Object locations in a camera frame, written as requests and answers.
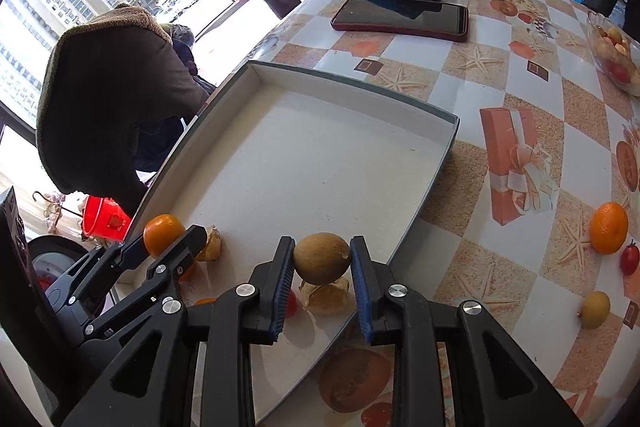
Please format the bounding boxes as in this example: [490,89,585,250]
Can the red bucket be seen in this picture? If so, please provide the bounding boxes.
[81,196,133,242]

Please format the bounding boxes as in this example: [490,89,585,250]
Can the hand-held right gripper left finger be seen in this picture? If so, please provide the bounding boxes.
[60,235,296,427]

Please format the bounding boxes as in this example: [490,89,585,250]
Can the physalis in dry husk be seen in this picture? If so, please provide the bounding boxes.
[194,224,223,263]

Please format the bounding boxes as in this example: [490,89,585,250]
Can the glass bowl of fruit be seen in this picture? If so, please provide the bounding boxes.
[586,10,640,96]

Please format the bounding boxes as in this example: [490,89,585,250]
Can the grey round container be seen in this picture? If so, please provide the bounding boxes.
[27,237,108,308]

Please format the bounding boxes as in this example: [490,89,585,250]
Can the patterned tablecloth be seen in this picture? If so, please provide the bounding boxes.
[190,0,640,427]

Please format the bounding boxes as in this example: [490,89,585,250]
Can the tan round fruit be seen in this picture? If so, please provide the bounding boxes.
[292,232,352,285]

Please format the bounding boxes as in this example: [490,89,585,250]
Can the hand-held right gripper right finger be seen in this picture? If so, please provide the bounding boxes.
[349,235,583,427]

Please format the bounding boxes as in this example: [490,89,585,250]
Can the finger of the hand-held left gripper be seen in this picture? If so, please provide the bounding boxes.
[47,238,151,308]
[82,224,209,339]

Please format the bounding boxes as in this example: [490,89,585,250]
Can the crumpled fruit wrapper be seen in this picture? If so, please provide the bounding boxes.
[298,277,353,315]

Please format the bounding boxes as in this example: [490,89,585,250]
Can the red cherry tomato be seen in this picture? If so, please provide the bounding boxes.
[620,241,640,275]

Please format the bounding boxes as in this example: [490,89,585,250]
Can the white shallow tray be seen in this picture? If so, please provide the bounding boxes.
[107,61,460,425]

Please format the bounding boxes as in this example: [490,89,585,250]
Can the orange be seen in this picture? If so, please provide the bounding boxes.
[589,202,629,255]
[143,213,187,258]

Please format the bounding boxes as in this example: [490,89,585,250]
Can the phone in red case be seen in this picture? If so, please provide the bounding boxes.
[331,0,469,42]

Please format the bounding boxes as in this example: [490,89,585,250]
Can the yellow round fruit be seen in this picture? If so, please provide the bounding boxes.
[579,291,612,329]

